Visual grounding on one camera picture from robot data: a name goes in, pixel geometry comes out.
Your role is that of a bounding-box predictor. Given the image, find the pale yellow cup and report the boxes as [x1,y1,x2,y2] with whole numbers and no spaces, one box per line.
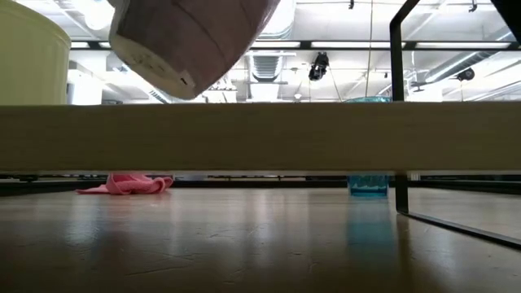
[0,0,72,107]

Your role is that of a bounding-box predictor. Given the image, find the light wooden shelf board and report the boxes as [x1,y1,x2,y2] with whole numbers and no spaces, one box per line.
[0,101,521,173]

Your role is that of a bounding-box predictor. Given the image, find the ceiling air vent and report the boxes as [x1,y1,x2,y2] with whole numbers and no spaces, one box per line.
[243,51,283,84]

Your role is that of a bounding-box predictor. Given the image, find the black ceiling spotlight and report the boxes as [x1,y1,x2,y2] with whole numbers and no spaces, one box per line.
[308,51,331,82]
[455,67,476,83]

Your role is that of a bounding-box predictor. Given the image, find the blue glass cup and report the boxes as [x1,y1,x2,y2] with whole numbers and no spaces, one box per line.
[344,95,392,199]

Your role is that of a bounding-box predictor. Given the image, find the pink cloth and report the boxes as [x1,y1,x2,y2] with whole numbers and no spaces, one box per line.
[74,173,175,196]

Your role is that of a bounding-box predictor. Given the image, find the black ceiling track beam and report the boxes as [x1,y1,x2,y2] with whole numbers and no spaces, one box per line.
[69,39,521,51]

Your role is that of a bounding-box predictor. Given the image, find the thin hanging ceiling cable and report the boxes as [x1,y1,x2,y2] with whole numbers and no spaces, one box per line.
[365,0,374,98]

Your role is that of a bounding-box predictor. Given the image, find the black metal shelf frame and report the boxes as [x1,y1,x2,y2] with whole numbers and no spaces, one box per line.
[388,0,521,251]

